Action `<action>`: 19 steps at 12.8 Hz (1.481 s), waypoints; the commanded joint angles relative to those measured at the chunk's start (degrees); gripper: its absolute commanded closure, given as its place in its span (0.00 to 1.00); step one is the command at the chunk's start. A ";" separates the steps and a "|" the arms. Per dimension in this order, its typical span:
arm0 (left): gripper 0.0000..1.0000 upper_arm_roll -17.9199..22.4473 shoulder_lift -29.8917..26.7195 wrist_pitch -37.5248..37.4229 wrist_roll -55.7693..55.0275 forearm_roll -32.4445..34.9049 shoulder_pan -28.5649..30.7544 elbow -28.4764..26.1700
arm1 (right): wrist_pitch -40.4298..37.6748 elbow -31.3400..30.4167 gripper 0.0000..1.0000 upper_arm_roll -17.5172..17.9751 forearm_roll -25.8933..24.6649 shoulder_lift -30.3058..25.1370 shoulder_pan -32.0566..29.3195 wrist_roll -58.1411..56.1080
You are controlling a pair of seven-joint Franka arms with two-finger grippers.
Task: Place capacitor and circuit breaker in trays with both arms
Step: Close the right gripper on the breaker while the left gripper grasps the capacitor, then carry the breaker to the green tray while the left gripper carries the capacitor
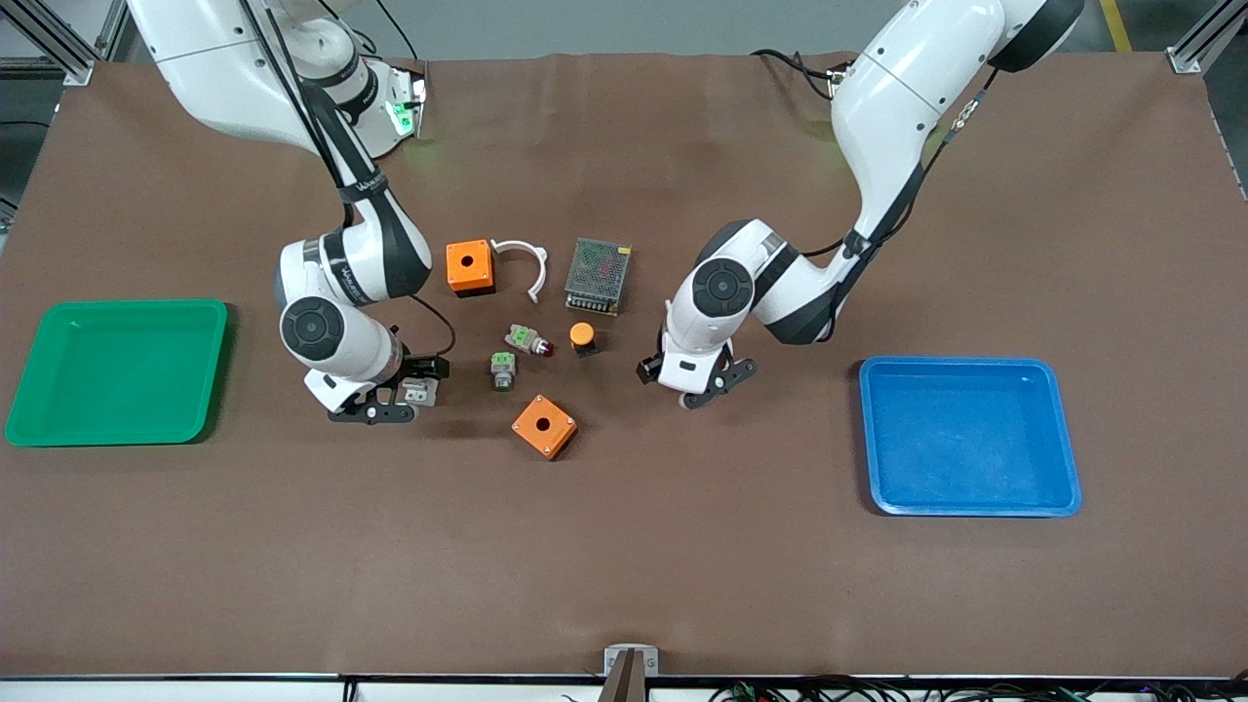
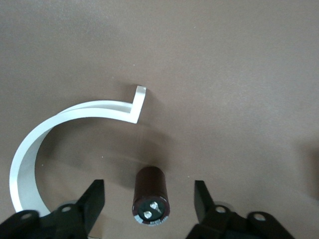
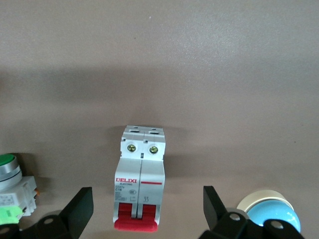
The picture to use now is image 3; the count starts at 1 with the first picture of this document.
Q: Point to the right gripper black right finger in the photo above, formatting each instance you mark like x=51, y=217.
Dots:
x=216, y=214

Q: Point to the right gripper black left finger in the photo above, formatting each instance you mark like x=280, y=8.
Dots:
x=77, y=211

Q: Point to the green push button switch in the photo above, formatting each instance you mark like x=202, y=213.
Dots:
x=12, y=184

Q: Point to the blue and white dome buzzer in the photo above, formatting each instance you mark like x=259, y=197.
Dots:
x=269, y=206

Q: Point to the white circuit breaker red switch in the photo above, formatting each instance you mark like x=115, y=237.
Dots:
x=139, y=179

